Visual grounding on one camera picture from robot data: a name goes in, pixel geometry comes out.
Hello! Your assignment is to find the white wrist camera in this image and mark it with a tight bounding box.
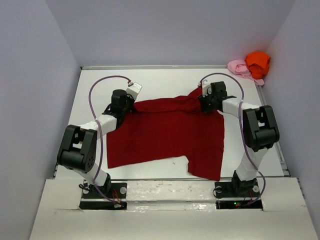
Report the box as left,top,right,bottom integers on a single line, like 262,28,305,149
125,82,142,99
199,79,212,97

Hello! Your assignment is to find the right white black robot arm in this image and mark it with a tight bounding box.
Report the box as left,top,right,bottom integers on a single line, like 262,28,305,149
198,81,280,199

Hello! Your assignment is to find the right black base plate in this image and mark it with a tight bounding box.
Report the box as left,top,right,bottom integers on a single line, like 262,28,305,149
212,181,263,210

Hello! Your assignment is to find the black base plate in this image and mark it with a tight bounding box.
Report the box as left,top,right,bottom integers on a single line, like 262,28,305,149
212,181,263,210
78,181,127,211

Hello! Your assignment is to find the pink t shirt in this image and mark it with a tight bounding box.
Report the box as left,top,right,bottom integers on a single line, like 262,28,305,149
226,59,265,86

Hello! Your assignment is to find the orange t shirt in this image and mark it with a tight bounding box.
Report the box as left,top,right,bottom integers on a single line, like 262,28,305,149
245,51,271,80

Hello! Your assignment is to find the dark red t shirt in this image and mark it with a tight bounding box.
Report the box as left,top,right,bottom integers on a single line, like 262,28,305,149
106,89,225,181

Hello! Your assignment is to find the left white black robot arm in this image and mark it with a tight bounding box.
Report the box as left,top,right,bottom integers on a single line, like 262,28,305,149
57,87,139,198

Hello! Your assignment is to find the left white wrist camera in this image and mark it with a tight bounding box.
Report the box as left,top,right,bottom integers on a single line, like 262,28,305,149
125,82,142,99

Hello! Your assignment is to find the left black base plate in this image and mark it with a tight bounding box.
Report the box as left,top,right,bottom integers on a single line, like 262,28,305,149
78,181,127,211

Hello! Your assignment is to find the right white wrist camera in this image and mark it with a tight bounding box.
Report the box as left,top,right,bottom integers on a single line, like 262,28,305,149
199,79,212,97

